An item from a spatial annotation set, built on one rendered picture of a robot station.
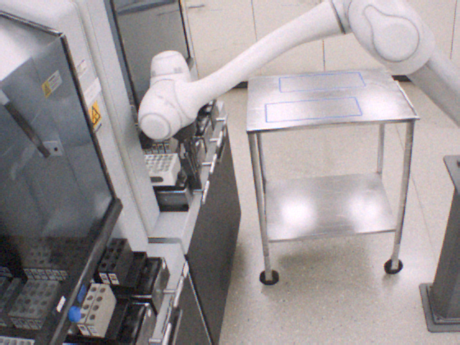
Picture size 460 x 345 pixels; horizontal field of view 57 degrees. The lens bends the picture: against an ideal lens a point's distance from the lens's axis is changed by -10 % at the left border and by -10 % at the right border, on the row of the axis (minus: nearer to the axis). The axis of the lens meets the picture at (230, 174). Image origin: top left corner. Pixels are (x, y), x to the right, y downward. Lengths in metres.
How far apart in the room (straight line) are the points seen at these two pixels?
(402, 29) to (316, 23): 0.28
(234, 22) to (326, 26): 2.47
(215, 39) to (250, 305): 2.25
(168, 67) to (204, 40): 2.49
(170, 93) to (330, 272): 1.34
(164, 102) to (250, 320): 1.19
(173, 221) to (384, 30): 0.82
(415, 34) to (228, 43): 2.80
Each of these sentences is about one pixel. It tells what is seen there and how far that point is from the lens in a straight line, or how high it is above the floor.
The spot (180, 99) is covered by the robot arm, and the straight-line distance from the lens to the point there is 1.06.
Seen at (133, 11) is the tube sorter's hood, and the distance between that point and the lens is 1.28.
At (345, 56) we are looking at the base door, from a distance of 3.66.
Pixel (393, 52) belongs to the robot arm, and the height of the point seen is 1.27.
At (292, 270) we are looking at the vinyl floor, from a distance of 2.17.
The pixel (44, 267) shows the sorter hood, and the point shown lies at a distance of 0.82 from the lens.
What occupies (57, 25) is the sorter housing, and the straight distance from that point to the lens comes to 0.93.
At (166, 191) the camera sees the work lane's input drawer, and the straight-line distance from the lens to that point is 1.38.
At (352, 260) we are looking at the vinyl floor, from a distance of 2.20.
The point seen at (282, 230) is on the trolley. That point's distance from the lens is 1.95.
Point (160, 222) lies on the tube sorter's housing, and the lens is 1.39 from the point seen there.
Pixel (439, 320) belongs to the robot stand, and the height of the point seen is 0.03.
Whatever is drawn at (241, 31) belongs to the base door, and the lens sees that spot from 3.60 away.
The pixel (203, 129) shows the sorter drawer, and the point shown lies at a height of 0.82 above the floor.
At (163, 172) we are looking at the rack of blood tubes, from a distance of 1.36.
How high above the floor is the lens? 1.61
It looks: 35 degrees down
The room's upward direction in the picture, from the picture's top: 10 degrees counter-clockwise
